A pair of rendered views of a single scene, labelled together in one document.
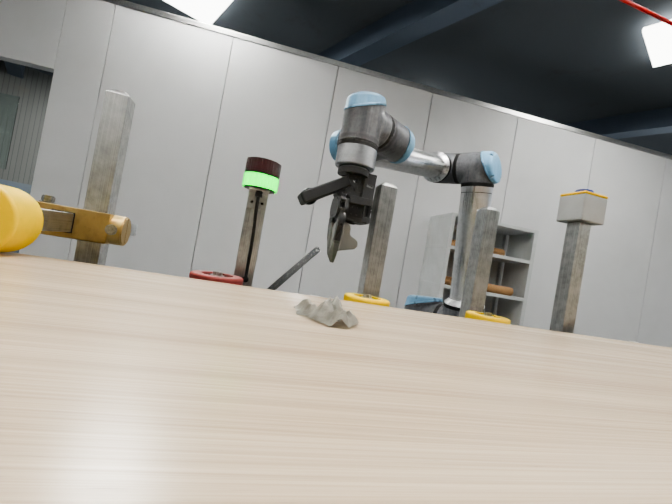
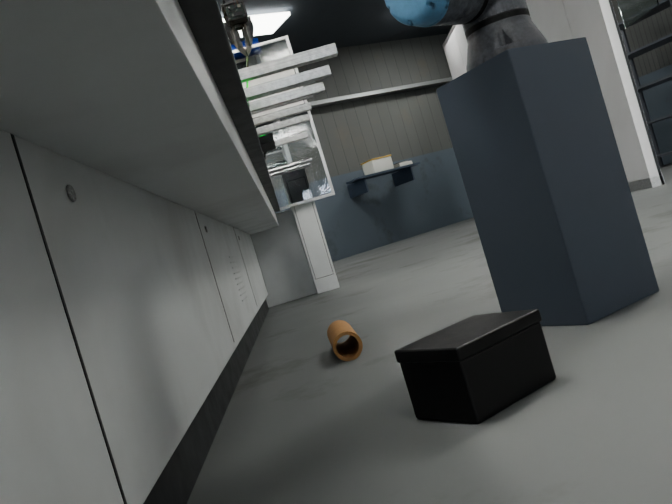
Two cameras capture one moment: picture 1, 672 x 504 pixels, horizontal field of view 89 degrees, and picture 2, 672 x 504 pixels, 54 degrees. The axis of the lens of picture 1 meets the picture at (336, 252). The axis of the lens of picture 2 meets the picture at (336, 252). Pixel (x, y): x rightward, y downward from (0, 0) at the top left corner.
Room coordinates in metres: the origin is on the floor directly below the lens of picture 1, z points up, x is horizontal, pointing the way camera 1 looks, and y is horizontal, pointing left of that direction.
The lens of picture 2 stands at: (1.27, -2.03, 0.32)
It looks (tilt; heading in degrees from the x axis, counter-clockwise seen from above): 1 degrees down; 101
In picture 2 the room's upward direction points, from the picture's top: 17 degrees counter-clockwise
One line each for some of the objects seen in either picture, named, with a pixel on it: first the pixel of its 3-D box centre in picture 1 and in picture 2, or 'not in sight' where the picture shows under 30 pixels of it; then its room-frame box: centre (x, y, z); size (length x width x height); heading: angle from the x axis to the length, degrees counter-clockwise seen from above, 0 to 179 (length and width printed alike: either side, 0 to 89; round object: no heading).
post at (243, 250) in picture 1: (240, 293); not in sight; (0.64, 0.16, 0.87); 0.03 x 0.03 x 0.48; 15
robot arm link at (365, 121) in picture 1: (363, 123); not in sight; (0.78, -0.01, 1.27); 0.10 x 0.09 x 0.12; 138
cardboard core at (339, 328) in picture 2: not in sight; (343, 339); (0.84, -0.15, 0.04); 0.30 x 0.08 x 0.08; 105
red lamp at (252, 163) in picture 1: (263, 168); not in sight; (0.60, 0.15, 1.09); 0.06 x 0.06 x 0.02
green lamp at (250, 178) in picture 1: (260, 182); not in sight; (0.60, 0.15, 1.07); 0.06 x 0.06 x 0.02
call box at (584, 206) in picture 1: (581, 210); not in sight; (0.84, -0.57, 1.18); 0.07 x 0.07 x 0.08; 15
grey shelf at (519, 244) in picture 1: (469, 300); not in sight; (3.39, -1.37, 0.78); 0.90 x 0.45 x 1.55; 100
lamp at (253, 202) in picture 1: (253, 222); not in sight; (0.60, 0.15, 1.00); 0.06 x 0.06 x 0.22; 15
